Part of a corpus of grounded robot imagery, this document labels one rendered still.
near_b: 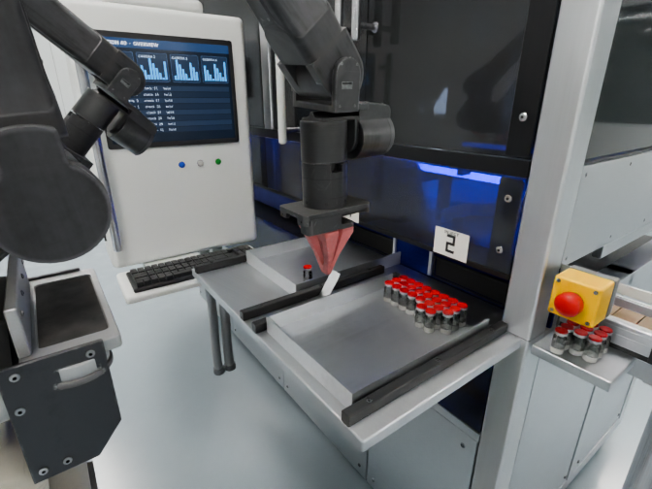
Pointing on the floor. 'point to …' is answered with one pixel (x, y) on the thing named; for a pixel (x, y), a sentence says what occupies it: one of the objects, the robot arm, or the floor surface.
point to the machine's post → (545, 221)
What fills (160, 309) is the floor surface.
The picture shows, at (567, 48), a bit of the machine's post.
